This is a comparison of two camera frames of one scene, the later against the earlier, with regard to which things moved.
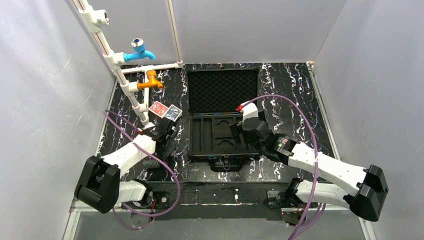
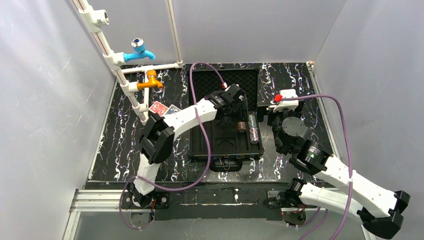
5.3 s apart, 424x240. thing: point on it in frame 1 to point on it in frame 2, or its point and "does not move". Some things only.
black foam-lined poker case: [213, 97] does not move
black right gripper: [237, 129] to [271, 117]
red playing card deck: [159, 108] does not move
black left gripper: [167, 131] to [232, 112]
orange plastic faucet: [152, 81] does not move
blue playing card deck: [173, 113] does not move
